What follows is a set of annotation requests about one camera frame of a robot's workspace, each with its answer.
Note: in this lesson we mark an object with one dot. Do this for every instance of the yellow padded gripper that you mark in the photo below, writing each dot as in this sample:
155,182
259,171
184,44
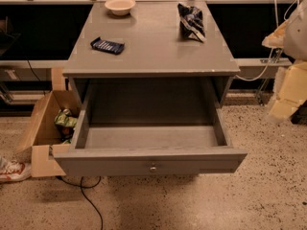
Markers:
296,37

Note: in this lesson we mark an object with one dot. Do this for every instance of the grey top drawer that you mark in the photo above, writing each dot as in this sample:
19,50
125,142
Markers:
127,126

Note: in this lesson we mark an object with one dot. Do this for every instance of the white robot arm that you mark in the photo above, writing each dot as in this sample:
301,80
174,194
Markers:
290,85

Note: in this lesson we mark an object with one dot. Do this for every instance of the metal drawer knob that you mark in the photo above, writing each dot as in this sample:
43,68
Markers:
153,169

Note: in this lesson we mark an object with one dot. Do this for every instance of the dark blue chip bag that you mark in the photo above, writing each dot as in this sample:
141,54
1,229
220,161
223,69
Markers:
190,22

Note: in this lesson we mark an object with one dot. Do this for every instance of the grey wooden cabinet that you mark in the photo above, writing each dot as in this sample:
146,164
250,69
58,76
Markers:
154,49

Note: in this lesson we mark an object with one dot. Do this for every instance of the blue striped snack packet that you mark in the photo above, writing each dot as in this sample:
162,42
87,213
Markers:
107,46

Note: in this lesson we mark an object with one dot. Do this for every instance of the beige paper bowl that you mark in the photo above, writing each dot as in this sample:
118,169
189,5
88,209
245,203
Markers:
120,7

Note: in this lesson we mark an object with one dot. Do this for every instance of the green snack bag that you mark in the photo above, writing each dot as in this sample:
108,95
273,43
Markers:
65,119

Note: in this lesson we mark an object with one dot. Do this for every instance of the cardboard box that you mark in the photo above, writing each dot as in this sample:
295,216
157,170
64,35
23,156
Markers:
42,137

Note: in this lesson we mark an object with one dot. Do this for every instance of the red and white sneaker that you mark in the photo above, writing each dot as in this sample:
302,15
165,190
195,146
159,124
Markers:
13,171

